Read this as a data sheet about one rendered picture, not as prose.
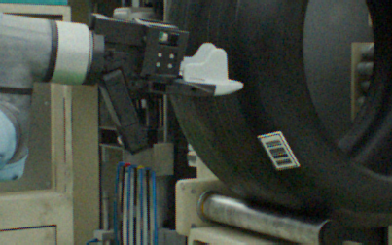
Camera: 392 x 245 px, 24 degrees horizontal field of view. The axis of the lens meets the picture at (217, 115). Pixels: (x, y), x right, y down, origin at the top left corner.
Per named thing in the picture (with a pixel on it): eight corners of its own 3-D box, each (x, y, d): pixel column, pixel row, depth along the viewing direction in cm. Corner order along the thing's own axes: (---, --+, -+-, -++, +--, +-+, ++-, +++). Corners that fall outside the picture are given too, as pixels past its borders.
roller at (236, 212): (205, 190, 166) (225, 199, 168) (196, 213, 165) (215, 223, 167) (329, 216, 136) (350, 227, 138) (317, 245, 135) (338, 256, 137)
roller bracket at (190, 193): (174, 234, 166) (174, 180, 165) (349, 215, 186) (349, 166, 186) (184, 237, 163) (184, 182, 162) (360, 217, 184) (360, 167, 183)
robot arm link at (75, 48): (52, 88, 109) (39, 74, 117) (89, 93, 111) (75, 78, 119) (61, 26, 108) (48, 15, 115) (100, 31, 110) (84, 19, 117)
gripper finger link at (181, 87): (220, 87, 116) (154, 79, 113) (218, 98, 117) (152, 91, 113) (207, 78, 121) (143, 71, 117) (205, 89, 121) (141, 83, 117)
